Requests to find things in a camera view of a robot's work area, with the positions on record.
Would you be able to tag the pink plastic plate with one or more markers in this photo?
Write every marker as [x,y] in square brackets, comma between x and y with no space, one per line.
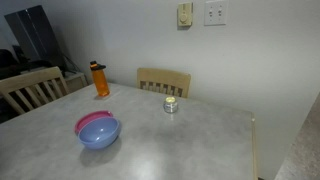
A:
[90,117]

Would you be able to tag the blue plastic bowl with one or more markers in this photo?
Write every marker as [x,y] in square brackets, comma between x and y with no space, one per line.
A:
[99,133]

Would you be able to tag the wooden chair at back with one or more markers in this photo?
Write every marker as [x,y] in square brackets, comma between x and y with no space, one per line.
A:
[164,81]

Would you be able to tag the wooden chair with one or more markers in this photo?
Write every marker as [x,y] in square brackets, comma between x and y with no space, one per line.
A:
[164,81]
[34,89]

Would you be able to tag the small glass candle jar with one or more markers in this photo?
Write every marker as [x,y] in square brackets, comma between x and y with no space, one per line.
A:
[170,104]

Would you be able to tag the orange water bottle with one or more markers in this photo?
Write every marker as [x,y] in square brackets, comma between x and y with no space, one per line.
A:
[99,78]

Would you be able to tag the wooden side cabinet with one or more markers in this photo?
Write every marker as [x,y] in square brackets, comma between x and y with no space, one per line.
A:
[75,81]

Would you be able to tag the wooden chair at left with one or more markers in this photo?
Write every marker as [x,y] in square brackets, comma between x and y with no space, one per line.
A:
[34,89]

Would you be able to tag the black monitor screen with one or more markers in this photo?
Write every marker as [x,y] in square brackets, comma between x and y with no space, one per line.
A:
[35,35]

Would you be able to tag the beige wall thermostat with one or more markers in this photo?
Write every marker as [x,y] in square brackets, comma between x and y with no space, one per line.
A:
[185,12]

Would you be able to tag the white double light switch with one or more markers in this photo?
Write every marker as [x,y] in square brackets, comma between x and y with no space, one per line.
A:
[215,12]

